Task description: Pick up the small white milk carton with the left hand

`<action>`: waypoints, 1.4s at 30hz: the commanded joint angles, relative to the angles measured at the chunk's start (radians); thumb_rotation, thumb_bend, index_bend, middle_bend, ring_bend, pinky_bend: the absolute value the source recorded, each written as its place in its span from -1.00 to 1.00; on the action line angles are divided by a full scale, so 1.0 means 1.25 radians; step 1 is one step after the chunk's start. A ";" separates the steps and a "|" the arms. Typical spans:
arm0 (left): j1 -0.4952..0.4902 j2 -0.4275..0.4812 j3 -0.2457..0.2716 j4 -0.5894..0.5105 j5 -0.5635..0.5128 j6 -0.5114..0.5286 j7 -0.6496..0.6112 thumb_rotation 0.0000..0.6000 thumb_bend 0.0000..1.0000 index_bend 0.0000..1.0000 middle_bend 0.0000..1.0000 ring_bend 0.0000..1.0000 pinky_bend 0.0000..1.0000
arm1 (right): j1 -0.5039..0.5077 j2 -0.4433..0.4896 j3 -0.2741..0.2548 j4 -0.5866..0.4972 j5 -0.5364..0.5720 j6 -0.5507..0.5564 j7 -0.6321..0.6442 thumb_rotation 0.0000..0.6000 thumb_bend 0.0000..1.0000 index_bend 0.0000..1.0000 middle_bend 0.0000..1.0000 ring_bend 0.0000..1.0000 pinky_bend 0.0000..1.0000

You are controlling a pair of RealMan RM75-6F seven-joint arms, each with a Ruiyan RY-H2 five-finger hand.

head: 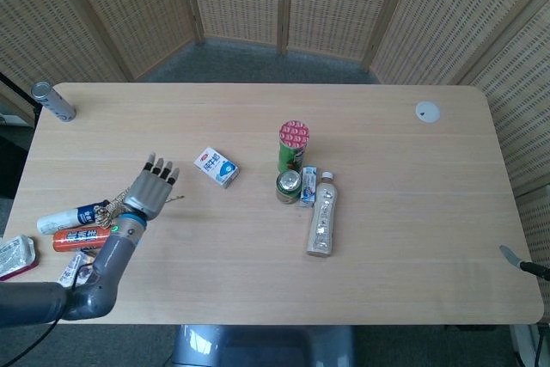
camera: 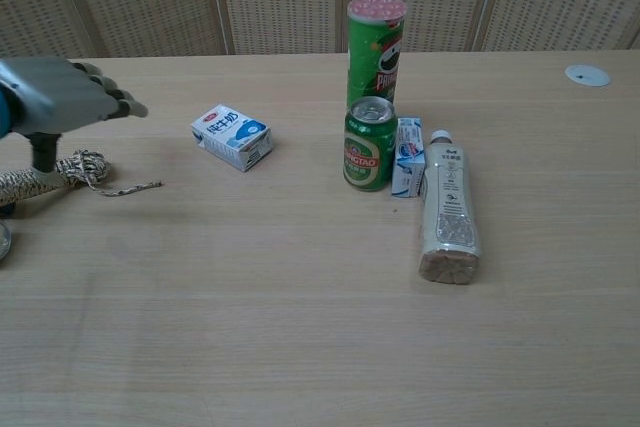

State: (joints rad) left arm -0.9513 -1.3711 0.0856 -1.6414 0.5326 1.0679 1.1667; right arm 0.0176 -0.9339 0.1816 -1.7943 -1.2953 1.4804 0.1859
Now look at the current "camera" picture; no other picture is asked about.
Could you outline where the green Tsingtao beer can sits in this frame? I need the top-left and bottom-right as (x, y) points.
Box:
(342, 95), (399, 193)

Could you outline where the green Pringles chips can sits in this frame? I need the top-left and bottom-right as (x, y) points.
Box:
(346, 0), (409, 111)

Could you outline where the small blue white carton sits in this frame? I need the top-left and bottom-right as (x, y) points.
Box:
(390, 116), (429, 200)

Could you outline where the coiled braided rope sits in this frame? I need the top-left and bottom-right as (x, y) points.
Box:
(0, 149), (164, 208)

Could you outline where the white blue milk carton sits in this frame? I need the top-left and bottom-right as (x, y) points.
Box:
(190, 103), (274, 173)

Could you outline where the white round cable grommet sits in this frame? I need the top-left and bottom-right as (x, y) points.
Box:
(564, 64), (612, 88)

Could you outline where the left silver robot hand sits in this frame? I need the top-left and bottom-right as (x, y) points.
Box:
(0, 56), (150, 184)

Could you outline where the clear plastic bottle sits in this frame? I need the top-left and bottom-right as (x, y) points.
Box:
(417, 129), (482, 286)

